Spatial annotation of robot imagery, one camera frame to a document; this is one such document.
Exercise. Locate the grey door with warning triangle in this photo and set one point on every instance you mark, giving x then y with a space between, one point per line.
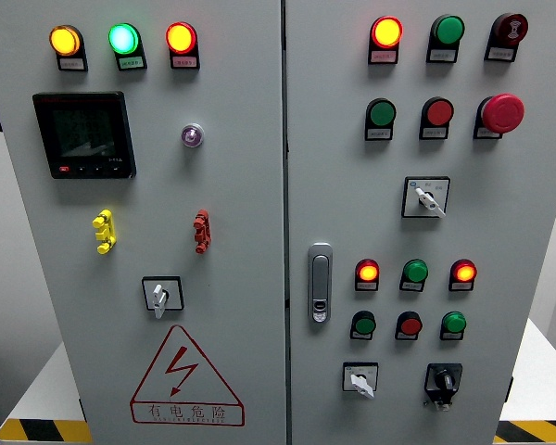
241 194

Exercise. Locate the silver door lock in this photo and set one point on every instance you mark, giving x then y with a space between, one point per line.
320 283

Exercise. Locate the grey door with silver lock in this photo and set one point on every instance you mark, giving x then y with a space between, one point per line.
352 199

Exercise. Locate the small red round lamp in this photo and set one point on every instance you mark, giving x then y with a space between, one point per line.
367 271
463 271

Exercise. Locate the small grey label plate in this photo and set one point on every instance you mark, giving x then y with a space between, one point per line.
383 56
411 286
461 286
406 336
71 63
434 132
185 61
441 55
131 62
500 54
486 133
379 134
361 336
367 286
451 335

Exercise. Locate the round white lamp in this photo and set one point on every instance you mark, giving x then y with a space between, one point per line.
192 135

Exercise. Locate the small green push button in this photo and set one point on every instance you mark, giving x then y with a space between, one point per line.
364 324

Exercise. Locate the small green round lamp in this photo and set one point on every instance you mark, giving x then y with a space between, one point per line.
416 270
454 322

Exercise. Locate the large green push button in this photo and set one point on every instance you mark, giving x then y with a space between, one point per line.
382 112

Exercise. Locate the small red push button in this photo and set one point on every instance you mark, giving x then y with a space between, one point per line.
410 325

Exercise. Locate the red warning triangle sticker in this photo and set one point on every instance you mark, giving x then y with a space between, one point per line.
181 366

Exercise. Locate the large red push button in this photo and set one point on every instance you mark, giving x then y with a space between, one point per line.
439 112

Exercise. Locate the large red orange lamp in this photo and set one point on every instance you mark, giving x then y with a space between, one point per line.
386 31
180 38

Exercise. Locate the black display meter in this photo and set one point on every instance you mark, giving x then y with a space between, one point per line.
84 134

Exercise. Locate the large bright green lamp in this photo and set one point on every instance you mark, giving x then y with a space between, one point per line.
123 38

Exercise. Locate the large red stop button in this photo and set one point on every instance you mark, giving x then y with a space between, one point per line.
504 112

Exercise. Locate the large dark green lamp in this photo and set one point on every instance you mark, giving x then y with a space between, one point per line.
448 29

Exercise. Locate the large yellow round lamp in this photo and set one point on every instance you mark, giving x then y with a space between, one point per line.
65 40

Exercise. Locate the dark red round buzzer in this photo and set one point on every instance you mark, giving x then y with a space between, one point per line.
512 28

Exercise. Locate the blue marked white turn switch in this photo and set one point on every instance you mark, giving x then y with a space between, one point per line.
427 198

